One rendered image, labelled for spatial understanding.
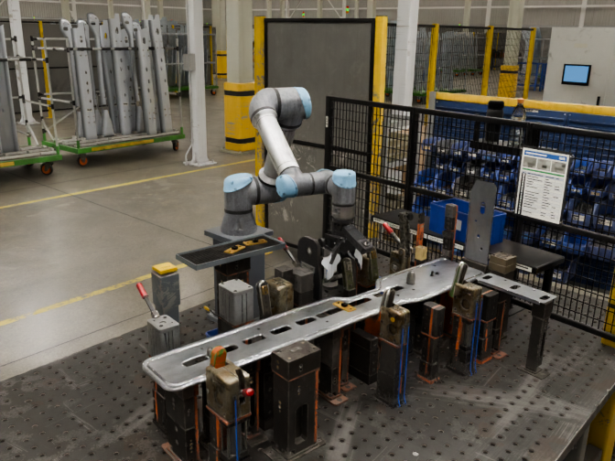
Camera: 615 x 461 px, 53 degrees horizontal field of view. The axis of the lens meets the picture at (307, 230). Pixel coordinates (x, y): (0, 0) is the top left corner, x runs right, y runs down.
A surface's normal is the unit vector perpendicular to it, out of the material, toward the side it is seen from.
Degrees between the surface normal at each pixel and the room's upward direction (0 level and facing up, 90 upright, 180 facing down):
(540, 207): 90
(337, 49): 89
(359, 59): 90
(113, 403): 0
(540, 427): 0
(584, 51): 90
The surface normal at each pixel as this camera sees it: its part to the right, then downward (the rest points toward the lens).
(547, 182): -0.77, 0.18
